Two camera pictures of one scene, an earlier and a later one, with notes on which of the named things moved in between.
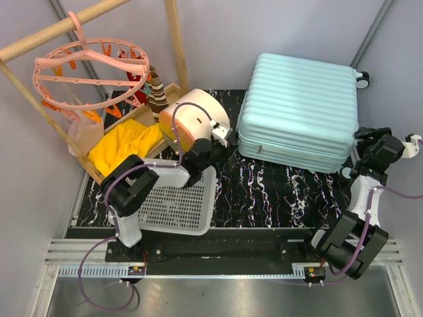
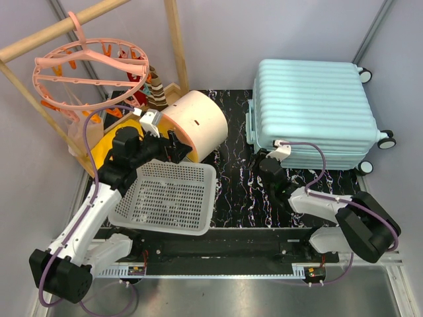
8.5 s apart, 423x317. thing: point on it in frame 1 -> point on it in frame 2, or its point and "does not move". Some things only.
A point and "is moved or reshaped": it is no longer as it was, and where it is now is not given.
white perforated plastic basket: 192,209 does not move
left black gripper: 226,150 -> 177,151
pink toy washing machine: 189,118 does not move
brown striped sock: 156,98 does not move
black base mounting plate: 219,251 does not move
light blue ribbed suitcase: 301,113 is moved or reshaped
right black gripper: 375,133 -> 260,155
